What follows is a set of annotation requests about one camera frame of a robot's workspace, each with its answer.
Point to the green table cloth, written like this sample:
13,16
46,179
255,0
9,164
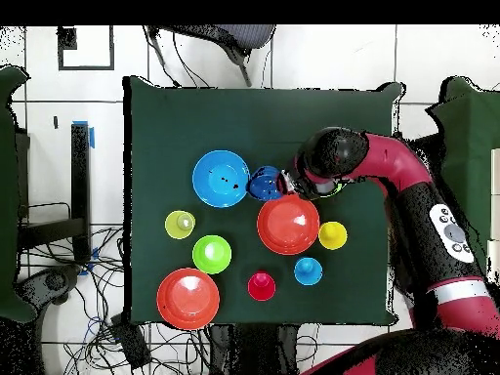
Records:
468,136
8,195

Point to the black chair base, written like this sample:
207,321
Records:
50,283

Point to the dark green tablecloth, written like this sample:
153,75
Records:
175,117

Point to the black power strip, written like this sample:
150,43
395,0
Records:
131,343

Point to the light blue cup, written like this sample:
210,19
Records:
308,271

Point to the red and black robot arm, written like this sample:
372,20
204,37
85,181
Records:
398,160

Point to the small dark blue bowl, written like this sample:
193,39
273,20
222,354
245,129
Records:
263,185

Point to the large green bowl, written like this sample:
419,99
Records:
339,189

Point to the orange bowl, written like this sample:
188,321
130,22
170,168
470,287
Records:
288,224
188,299

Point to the small black floor marker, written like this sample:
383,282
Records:
56,122

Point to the blue tape strip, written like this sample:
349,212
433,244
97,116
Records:
91,138
93,256

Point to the grey office chair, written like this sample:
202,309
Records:
242,35

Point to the red cup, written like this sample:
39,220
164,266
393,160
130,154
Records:
261,287

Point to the translucent yellow cup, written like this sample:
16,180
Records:
179,224

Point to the large light blue bowl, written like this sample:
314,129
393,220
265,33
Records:
220,179

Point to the black square frame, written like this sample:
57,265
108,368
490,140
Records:
67,39

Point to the small green bowl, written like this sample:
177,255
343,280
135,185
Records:
211,254

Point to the opaque yellow cup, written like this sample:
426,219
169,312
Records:
332,235

